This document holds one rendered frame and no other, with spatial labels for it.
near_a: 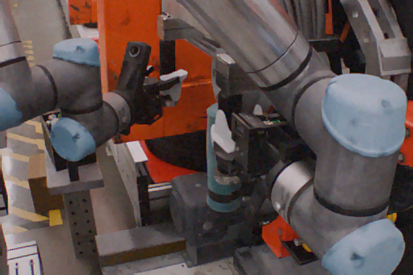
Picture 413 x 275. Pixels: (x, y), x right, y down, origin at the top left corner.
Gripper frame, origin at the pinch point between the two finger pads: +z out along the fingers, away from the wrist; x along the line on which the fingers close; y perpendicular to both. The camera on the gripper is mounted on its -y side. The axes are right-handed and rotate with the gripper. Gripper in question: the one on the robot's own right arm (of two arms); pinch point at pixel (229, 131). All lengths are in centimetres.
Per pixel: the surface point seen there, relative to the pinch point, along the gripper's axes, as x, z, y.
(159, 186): -6, 75, -56
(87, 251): 24, 75, -80
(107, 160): 3, 149, -83
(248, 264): -24, 38, -68
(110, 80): 9, 62, -11
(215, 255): -19, 52, -74
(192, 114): -15, 63, -25
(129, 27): 3, 62, 4
